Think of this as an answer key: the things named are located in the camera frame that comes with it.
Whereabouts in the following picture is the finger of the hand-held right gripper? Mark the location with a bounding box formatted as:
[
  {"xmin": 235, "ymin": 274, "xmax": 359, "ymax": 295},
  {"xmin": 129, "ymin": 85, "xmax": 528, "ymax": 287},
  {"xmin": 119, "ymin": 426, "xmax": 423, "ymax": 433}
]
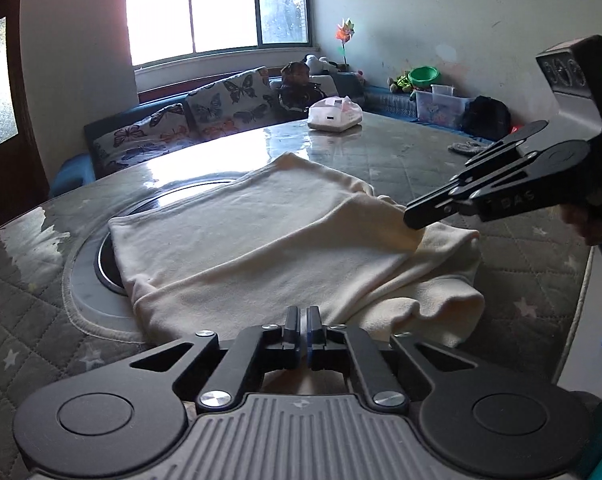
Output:
[
  {"xmin": 446, "ymin": 120, "xmax": 550, "ymax": 197},
  {"xmin": 404, "ymin": 170, "xmax": 549, "ymax": 231}
]

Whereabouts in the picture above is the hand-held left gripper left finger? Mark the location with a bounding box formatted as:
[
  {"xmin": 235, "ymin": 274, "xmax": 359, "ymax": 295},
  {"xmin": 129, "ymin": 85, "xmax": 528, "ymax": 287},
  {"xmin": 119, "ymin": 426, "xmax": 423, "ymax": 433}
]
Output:
[{"xmin": 130, "ymin": 306, "xmax": 302, "ymax": 413}]

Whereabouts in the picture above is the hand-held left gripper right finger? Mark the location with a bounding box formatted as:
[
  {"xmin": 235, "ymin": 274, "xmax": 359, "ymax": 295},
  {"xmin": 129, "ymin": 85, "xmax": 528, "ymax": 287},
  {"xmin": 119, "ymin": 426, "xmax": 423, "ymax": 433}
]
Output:
[{"xmin": 307, "ymin": 306, "xmax": 474, "ymax": 413}]

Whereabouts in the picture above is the cream knit garment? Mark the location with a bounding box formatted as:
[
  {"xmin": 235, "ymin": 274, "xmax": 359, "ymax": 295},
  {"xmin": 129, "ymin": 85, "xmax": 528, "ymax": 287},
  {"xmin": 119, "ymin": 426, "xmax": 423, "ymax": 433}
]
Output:
[{"xmin": 107, "ymin": 152, "xmax": 486, "ymax": 351}]

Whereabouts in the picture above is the person's right hand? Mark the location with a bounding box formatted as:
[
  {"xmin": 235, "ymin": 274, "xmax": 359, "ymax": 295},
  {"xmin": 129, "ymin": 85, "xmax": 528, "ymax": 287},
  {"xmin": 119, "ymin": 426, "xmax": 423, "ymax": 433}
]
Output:
[{"xmin": 561, "ymin": 205, "xmax": 602, "ymax": 248}]

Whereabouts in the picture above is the black backpack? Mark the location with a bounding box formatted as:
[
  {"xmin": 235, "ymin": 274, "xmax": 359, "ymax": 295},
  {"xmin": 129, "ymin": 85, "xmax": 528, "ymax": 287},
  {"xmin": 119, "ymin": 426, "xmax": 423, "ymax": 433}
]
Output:
[{"xmin": 462, "ymin": 95, "xmax": 512, "ymax": 142}]

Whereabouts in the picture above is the grey knitted cloth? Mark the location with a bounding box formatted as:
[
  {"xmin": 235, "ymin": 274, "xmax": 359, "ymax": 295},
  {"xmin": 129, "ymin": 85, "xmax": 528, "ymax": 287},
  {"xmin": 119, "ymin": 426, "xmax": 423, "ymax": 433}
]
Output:
[{"xmin": 448, "ymin": 140, "xmax": 492, "ymax": 157}]

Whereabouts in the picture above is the clear plastic storage box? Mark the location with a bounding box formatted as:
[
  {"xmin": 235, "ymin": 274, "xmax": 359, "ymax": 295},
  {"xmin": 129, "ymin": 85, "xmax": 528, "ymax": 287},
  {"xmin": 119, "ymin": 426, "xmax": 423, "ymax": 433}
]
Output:
[{"xmin": 413, "ymin": 84, "xmax": 469, "ymax": 126}]

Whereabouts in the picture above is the green plastic bowl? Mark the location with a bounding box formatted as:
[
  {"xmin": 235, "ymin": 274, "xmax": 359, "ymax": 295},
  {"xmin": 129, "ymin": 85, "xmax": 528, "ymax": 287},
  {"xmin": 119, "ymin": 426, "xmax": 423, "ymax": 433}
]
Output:
[{"xmin": 407, "ymin": 66, "xmax": 441, "ymax": 87}]

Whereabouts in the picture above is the pink white tissue pack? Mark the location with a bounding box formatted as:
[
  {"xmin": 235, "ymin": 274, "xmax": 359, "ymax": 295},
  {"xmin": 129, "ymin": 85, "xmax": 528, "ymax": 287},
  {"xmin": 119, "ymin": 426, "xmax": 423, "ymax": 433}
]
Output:
[{"xmin": 307, "ymin": 95, "xmax": 364, "ymax": 133}]

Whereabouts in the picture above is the white pillow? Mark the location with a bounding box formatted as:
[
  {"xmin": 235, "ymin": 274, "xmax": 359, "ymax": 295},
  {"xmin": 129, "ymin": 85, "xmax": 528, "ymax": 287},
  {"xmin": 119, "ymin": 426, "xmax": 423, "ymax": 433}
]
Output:
[{"xmin": 308, "ymin": 74, "xmax": 341, "ymax": 102}]

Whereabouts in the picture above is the white plush toy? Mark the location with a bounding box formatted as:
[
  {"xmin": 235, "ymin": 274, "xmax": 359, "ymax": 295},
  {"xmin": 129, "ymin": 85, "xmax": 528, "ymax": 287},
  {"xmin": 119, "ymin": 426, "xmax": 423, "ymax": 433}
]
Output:
[{"xmin": 301, "ymin": 54, "xmax": 339, "ymax": 75}]

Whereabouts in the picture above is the colourful pinwheel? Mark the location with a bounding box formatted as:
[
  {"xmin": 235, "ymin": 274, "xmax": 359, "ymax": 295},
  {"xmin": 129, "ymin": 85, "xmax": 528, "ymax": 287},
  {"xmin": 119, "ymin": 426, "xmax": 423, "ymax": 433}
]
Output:
[{"xmin": 333, "ymin": 19, "xmax": 358, "ymax": 72}]

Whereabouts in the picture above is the round black heater plate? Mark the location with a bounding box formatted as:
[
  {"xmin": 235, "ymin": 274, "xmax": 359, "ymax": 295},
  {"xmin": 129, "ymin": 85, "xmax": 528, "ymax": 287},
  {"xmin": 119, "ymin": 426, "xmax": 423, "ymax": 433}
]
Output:
[{"xmin": 64, "ymin": 177, "xmax": 242, "ymax": 333}]

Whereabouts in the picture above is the square butterfly print cushion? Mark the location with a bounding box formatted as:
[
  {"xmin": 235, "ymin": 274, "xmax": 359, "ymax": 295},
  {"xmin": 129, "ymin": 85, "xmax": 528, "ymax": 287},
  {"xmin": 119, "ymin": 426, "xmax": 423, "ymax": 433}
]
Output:
[{"xmin": 185, "ymin": 67, "xmax": 274, "ymax": 142}]

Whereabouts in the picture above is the blue sofa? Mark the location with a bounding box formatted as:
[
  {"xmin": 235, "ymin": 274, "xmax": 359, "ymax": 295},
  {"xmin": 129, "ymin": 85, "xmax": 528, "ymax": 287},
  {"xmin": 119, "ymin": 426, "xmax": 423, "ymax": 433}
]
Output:
[{"xmin": 48, "ymin": 67, "xmax": 482, "ymax": 198}]

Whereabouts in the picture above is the window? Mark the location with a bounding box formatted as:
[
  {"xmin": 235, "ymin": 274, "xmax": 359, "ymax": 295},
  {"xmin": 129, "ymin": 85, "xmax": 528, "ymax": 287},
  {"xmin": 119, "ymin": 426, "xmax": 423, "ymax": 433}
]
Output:
[{"xmin": 125, "ymin": 0, "xmax": 312, "ymax": 68}]

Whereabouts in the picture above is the dark wooden door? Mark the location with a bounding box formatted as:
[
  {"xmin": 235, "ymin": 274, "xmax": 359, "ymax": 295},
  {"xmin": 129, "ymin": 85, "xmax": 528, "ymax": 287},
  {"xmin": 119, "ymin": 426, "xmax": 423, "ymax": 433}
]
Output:
[{"xmin": 0, "ymin": 0, "xmax": 49, "ymax": 236}]

